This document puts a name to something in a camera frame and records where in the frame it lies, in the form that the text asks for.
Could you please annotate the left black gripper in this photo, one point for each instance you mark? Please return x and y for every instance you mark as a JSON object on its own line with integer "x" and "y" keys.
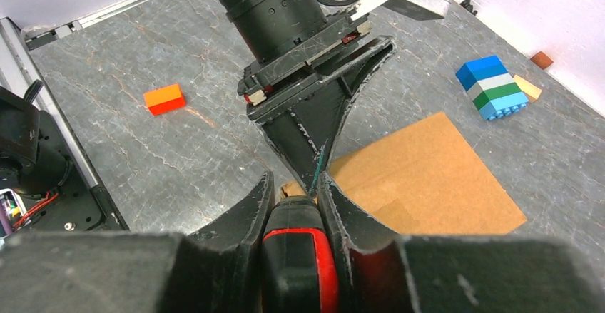
{"x": 307, "y": 73}

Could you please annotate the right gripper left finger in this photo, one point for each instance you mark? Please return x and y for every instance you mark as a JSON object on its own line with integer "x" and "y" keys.
{"x": 215, "y": 269}

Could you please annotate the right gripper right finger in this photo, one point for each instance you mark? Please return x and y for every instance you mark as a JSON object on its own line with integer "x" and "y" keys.
{"x": 380, "y": 270}

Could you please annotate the brown cardboard express box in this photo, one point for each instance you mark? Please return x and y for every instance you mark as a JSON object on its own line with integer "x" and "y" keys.
{"x": 426, "y": 179}

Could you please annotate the small red block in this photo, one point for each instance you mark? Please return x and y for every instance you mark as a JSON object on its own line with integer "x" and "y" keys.
{"x": 165, "y": 99}

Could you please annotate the blue green block stack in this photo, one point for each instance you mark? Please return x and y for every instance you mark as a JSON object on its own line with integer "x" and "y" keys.
{"x": 491, "y": 88}

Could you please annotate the tan wooden block on stack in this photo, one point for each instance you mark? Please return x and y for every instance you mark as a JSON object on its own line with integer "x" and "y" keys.
{"x": 531, "y": 91}

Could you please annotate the small black item at wall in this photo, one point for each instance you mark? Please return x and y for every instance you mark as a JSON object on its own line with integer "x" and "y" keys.
{"x": 469, "y": 6}

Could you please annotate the small brown block at wall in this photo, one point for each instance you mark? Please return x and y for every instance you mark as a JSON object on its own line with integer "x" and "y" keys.
{"x": 542, "y": 60}

